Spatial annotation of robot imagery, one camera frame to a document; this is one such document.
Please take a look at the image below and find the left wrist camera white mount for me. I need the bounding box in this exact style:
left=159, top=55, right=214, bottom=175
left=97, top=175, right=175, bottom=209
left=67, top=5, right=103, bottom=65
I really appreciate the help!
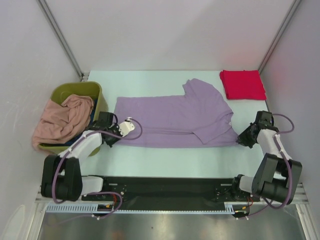
left=118, top=117, right=135, bottom=137

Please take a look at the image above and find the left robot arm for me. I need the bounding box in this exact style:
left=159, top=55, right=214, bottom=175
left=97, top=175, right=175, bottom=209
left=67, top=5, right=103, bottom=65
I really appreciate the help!
left=40, top=111, right=121, bottom=204

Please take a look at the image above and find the olive green plastic bin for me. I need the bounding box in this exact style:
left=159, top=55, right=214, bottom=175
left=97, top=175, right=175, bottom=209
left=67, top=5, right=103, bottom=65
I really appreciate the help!
left=39, top=82, right=108, bottom=154

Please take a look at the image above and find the right corner aluminium post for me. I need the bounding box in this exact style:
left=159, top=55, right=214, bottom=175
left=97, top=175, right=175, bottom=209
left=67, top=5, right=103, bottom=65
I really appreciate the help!
left=258, top=0, right=303, bottom=74

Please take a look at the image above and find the corner aluminium post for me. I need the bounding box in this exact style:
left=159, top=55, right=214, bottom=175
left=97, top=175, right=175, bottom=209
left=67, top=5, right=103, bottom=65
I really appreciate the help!
left=36, top=0, right=84, bottom=79
left=258, top=0, right=303, bottom=74

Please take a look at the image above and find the purple t shirt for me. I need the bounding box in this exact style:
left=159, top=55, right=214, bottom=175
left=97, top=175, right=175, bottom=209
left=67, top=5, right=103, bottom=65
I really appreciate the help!
left=114, top=78, right=238, bottom=148

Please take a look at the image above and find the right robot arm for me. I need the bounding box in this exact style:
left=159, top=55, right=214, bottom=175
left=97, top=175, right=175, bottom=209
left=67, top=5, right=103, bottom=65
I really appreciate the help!
left=230, top=110, right=303, bottom=209

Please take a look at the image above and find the white slotted cable duct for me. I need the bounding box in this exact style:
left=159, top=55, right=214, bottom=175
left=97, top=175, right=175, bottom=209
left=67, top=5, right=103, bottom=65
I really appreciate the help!
left=46, top=203, right=249, bottom=215

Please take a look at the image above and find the left corner aluminium post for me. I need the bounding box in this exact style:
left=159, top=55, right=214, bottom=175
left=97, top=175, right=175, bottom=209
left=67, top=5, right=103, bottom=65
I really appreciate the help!
left=36, top=0, right=84, bottom=79

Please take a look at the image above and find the folded red t shirt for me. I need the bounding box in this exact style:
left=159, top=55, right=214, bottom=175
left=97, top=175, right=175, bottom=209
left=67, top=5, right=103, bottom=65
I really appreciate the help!
left=219, top=70, right=267, bottom=101

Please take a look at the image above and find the pink t shirt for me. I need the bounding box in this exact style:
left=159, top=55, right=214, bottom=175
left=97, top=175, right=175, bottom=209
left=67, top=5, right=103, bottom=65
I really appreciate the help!
left=31, top=94, right=94, bottom=151

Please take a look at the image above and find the aluminium frame rail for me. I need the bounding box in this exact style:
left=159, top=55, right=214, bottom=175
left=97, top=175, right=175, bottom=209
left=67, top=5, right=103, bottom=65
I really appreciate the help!
left=34, top=183, right=309, bottom=204

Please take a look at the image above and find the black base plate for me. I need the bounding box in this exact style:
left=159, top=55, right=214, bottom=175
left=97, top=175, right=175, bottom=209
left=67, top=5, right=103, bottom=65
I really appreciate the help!
left=81, top=176, right=259, bottom=212

